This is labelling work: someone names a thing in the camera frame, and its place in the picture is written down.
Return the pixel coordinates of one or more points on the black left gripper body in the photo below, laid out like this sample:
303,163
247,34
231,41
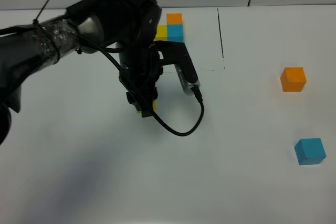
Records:
141,66

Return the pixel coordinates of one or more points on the template yellow cube block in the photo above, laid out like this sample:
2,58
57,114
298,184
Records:
161,33

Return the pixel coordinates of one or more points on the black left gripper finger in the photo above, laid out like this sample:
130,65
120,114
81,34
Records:
132,101
147,108

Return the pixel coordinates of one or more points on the black zip tie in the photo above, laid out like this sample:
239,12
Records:
42,11

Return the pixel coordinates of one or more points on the template blue cube block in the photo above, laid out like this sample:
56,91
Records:
175,33

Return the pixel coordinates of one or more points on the template orange cube block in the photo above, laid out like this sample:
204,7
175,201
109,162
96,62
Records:
174,19

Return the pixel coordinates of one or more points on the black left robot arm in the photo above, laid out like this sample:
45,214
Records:
126,27

